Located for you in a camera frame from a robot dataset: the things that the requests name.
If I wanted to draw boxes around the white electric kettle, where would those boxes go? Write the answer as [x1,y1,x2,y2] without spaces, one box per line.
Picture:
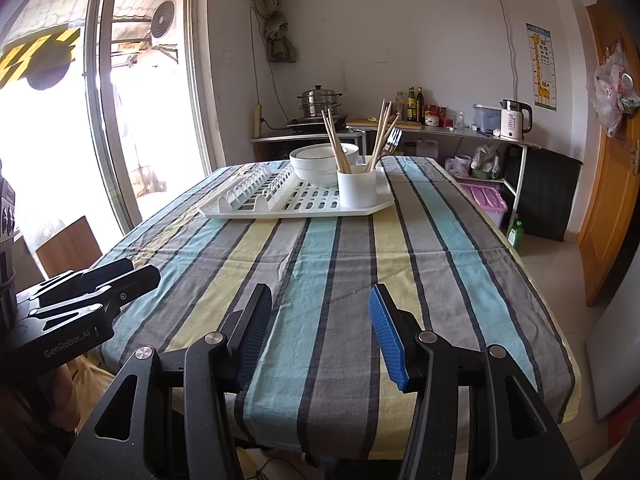
[500,99,533,142]

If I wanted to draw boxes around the wooden cutting board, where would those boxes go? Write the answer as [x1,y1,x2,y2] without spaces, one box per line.
[347,118,423,128]

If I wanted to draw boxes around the brown wooden board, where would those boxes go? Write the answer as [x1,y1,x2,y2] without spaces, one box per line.
[36,216,103,278]

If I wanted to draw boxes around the set of wooden chopsticks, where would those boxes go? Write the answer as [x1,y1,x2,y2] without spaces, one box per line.
[320,99,401,175]

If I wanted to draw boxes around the metal fork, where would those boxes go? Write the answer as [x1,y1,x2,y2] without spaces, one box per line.
[382,127,404,158]

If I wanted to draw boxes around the pink storage box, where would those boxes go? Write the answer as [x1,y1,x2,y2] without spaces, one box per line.
[459,182,508,226]

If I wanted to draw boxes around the clear plastic container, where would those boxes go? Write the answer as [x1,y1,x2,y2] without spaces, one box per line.
[472,104,502,131]

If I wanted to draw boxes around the green plastic bottle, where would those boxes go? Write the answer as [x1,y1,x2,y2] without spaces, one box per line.
[507,217,525,253]

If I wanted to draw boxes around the black induction cooker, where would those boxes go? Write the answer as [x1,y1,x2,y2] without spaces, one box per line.
[287,115,348,131]

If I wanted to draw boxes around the hanging green cloth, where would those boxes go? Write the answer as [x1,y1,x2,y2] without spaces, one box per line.
[250,0,298,63]

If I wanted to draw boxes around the black covered cabinet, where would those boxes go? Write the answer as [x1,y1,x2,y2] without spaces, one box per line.
[502,145,583,242]

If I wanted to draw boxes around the white dish rack tray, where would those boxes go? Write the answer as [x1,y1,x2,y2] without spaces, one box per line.
[197,162,396,220]

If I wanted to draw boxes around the white bowl black rim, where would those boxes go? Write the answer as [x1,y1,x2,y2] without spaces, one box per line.
[289,144,351,176]
[290,142,361,188]

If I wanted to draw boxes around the stainless steamer pot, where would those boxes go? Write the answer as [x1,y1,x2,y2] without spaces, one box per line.
[298,85,343,118]

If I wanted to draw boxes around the white refrigerator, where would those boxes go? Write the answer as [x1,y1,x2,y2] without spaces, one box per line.
[586,287,640,421]

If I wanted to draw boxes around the striped tablecloth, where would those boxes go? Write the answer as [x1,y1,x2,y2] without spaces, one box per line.
[92,155,583,461]

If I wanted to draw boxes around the giraffe height chart poster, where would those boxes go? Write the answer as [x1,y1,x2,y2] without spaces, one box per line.
[525,22,557,112]

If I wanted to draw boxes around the person's left hand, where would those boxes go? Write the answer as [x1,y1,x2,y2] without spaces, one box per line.
[47,364,82,442]

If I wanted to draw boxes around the crumpled plastic bags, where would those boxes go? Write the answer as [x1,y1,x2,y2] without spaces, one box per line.
[471,145,502,180]

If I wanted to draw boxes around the yellow cloth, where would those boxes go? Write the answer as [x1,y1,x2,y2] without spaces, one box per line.
[67,355,118,387]

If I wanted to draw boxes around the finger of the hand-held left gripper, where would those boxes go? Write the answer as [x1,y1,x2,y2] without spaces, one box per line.
[17,258,135,307]
[27,265,162,322]

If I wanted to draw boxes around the white cup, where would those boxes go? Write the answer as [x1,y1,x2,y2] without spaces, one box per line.
[336,166,377,209]

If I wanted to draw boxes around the outdoor air conditioner unit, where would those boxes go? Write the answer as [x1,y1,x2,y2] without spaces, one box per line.
[150,0,177,38]

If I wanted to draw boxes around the wooden door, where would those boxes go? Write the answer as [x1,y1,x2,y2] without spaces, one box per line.
[575,0,640,306]

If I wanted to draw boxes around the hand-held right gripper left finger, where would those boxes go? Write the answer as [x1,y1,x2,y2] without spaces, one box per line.
[57,282,273,480]

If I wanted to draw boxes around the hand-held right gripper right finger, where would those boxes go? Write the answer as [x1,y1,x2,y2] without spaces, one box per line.
[367,283,583,480]

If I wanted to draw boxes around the hanging plastic bags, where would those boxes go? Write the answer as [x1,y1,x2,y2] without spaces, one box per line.
[594,42,640,138]

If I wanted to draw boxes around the sliding glass door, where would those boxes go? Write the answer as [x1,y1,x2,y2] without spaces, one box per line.
[0,0,228,281]

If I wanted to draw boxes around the yellow black striped sign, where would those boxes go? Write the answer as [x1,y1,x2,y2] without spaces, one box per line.
[0,25,81,91]

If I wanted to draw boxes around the purple mug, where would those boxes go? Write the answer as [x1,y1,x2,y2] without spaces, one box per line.
[445,155,473,178]

